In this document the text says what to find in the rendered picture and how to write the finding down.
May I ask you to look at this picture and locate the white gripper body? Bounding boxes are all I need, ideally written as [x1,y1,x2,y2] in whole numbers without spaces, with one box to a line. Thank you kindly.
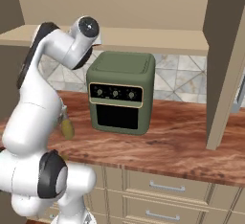
[92,34,103,48]

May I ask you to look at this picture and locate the brown cabinet door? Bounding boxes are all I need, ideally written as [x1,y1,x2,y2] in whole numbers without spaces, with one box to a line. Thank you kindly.
[202,0,245,151]

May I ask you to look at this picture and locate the narrow beige cabinet panel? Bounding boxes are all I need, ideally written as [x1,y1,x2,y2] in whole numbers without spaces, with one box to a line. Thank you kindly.
[103,166,124,193]

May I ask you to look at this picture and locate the beige cabinet front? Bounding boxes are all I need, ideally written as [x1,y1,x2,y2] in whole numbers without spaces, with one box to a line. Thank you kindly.
[204,184,245,224]

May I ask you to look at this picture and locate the green toaster oven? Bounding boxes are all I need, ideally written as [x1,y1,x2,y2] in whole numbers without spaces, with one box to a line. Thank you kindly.
[85,50,157,137]

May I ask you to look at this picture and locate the grey appliance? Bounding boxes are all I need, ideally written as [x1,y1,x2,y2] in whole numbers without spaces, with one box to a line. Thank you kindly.
[234,74,245,115]

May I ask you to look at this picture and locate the wide beige drawer front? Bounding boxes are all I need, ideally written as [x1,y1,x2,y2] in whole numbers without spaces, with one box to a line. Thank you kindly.
[122,194,207,224]
[126,169,212,201]

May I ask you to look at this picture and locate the beige wall cabinet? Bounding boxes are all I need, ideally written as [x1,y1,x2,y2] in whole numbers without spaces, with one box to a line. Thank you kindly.
[0,0,213,57]

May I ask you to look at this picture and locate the silver drawer handle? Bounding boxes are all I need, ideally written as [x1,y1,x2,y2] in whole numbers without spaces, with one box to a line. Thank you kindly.
[145,210,182,222]
[148,180,187,193]

